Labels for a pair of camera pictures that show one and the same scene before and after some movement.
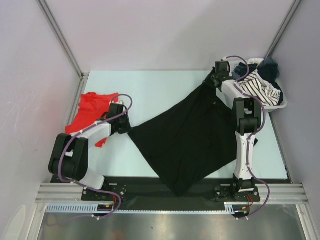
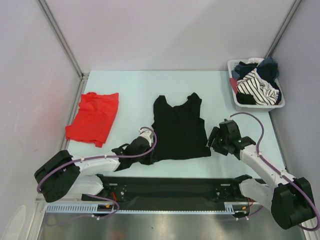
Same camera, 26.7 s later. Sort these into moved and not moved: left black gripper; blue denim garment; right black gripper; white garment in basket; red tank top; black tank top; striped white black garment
Moved: left black gripper; right black gripper; black tank top
Not moved: blue denim garment; red tank top; striped white black garment; white garment in basket
